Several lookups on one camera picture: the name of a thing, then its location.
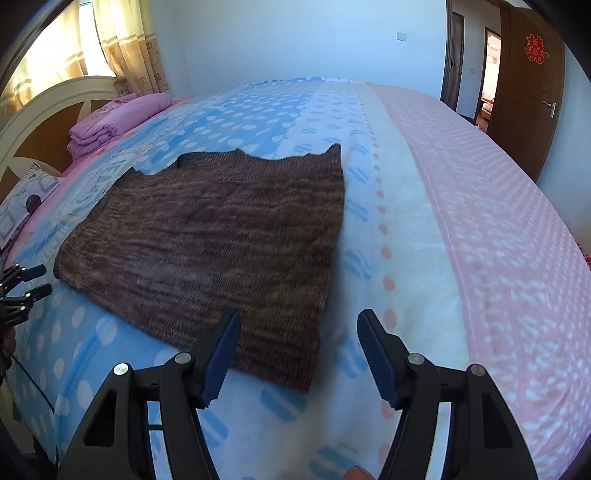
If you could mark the red patterned cloth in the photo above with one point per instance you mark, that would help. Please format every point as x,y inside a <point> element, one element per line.
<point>585,258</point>

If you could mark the brown knitted sweater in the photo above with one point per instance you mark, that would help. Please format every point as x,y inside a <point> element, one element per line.
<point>207,240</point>

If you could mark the patterned grey white pillow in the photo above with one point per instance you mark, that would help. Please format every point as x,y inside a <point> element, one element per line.
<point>23,203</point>

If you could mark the brown wooden door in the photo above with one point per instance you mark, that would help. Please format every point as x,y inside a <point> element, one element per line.
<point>517,106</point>

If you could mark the printed blue pink bed sheet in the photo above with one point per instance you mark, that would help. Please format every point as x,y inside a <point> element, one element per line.
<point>415,277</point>

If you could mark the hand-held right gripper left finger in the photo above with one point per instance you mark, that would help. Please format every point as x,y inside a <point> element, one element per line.
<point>221,355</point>

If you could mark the cream and brown headboard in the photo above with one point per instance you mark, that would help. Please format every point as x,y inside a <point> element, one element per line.
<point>41,97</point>

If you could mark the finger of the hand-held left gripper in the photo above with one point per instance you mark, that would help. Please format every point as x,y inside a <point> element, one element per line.
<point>32,271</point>
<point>39,292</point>

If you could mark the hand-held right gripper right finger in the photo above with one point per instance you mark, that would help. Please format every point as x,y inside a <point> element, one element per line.
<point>376,355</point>

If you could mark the folded pink quilt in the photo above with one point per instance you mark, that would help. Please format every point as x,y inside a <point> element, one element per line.
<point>120,120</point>

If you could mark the dark wooden door frame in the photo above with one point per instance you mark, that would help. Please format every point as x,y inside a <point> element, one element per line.
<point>445,69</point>

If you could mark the yellow patterned curtain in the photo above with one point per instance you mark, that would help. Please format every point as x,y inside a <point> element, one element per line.
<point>134,55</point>

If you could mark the red paper door decoration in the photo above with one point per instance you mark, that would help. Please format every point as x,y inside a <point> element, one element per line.
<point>536,47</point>

